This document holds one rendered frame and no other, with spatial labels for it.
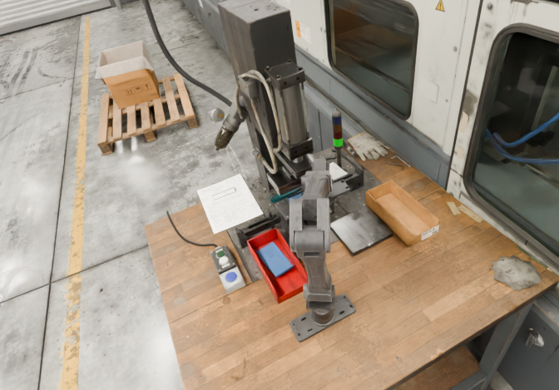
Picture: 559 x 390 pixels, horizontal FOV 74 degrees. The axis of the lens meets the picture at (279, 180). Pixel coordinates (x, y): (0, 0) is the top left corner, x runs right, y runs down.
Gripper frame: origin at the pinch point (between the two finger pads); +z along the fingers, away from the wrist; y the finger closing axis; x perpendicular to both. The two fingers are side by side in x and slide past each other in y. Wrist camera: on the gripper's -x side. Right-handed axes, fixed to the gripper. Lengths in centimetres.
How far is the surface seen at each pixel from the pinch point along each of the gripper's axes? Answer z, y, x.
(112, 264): 144, 72, 103
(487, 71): -40, 5, -57
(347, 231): 5.9, -9.7, -9.7
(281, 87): -40.3, 24.7, 2.0
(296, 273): 5.3, -15.0, 14.0
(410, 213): 5.5, -14.0, -34.6
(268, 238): 10.5, 1.8, 16.4
